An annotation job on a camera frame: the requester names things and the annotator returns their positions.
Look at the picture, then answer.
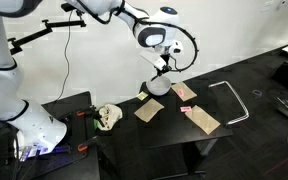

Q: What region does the brown paper sheet top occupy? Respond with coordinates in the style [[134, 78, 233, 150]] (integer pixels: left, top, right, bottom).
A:
[[171, 82, 197, 101]]

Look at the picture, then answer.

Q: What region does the silver metal chair frame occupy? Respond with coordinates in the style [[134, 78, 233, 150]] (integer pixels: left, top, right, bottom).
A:
[[208, 81, 250, 126]]

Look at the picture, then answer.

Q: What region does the white bowl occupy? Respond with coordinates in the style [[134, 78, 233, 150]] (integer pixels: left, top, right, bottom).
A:
[[146, 76, 171, 96]]

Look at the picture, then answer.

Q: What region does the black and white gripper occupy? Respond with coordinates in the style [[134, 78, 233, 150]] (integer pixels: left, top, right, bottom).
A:
[[140, 40, 183, 77]]

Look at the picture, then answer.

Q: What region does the orange handled clamp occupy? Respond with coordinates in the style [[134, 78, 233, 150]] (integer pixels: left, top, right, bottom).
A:
[[76, 106, 98, 117], [77, 136, 98, 152]]

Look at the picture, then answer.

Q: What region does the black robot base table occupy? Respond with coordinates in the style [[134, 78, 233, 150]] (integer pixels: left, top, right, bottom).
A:
[[0, 91, 99, 180]]

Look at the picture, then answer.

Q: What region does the black hanging cable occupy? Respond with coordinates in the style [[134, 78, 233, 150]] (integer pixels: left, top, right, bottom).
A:
[[52, 9, 77, 103]]

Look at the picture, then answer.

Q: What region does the pink label on paper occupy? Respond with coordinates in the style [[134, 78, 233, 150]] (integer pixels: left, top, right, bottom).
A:
[[178, 89, 184, 97]]

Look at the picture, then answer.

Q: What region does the brown paper sheet right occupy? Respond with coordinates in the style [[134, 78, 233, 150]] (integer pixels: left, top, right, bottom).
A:
[[185, 105, 220, 135]]

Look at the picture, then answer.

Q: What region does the yellow sticky note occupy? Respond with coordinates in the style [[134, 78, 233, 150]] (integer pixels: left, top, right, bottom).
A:
[[137, 92, 148, 100]]

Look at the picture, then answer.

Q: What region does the brown paper sheet left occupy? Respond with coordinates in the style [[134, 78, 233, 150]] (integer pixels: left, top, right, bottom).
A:
[[135, 98, 164, 122]]

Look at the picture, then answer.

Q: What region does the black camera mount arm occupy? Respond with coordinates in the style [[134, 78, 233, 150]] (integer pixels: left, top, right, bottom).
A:
[[8, 20, 86, 55]]

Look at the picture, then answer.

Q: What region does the black side table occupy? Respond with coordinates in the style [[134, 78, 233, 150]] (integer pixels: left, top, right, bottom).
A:
[[101, 81, 233, 180]]

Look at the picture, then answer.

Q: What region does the brown paper sheet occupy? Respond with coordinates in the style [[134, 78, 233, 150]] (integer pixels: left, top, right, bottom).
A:
[[171, 82, 197, 101], [185, 105, 220, 135], [135, 98, 164, 122]]

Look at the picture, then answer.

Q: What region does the orange handled clamp upper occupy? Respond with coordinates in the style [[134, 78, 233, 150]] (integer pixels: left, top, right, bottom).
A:
[[76, 106, 98, 117]]

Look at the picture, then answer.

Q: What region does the orange handled clamp lower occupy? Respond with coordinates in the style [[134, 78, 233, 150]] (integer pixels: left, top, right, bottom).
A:
[[77, 136, 98, 152]]

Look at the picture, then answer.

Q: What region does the crumpled white cloth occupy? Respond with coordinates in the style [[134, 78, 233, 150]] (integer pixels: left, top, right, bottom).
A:
[[98, 104, 123, 131]]

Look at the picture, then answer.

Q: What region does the pink sticky note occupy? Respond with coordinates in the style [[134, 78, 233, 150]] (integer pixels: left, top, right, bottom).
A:
[[180, 106, 192, 112]]

